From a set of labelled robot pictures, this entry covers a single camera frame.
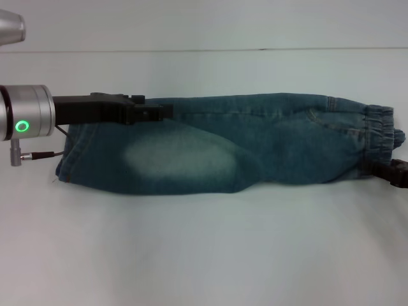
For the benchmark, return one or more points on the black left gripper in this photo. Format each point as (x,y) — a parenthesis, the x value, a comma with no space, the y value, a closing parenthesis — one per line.
(89,108)

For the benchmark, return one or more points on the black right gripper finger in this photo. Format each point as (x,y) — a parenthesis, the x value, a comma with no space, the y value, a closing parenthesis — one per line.
(396,173)

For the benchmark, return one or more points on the blue denim shorts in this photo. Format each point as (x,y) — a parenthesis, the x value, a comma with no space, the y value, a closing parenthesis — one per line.
(239,150)

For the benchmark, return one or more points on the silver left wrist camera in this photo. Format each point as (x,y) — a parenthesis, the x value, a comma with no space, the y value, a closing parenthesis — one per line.
(11,27)

